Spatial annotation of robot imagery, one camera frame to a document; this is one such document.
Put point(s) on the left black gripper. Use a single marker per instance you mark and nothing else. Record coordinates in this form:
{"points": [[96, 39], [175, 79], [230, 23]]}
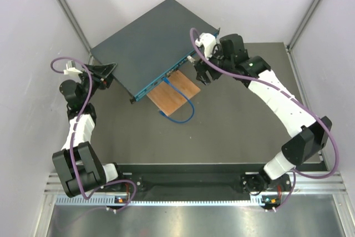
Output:
{"points": [[104, 71]]}

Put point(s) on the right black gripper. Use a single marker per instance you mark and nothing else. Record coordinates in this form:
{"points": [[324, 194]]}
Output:
{"points": [[201, 67]]}

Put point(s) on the dark blue network switch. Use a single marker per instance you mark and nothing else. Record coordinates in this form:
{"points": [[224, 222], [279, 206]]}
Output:
{"points": [[151, 46]]}

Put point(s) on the silver SFP module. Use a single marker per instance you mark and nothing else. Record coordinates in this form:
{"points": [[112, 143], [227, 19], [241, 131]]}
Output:
{"points": [[190, 59]]}

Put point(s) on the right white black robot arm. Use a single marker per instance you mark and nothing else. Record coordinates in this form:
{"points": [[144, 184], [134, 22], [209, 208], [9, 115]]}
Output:
{"points": [[308, 133]]}

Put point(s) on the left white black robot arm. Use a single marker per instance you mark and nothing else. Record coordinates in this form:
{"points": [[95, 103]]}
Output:
{"points": [[76, 164]]}

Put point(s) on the wooden board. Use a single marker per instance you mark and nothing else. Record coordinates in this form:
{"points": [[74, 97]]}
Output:
{"points": [[167, 99]]}

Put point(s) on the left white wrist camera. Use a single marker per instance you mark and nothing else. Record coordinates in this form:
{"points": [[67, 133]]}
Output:
{"points": [[71, 70]]}

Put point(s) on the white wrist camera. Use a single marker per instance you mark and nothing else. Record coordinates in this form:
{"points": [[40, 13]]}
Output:
{"points": [[71, 70], [207, 41]]}

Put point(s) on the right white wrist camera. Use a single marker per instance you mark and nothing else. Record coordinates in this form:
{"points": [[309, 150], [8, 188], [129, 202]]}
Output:
{"points": [[207, 41]]}

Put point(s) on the left aluminium frame post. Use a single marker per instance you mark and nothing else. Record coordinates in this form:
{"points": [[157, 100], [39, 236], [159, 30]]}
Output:
{"points": [[74, 23]]}

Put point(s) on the aluminium frame post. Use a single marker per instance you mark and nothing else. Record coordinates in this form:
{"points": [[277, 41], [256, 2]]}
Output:
{"points": [[74, 23], [303, 24]]}

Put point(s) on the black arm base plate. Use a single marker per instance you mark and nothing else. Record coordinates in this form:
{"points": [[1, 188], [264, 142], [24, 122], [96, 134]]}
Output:
{"points": [[198, 182]]}

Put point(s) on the slotted cable duct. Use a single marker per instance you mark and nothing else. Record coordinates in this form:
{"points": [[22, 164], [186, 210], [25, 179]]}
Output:
{"points": [[119, 200]]}

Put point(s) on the right aluminium frame post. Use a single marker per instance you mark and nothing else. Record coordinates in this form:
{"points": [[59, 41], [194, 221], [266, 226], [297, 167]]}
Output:
{"points": [[303, 24]]}

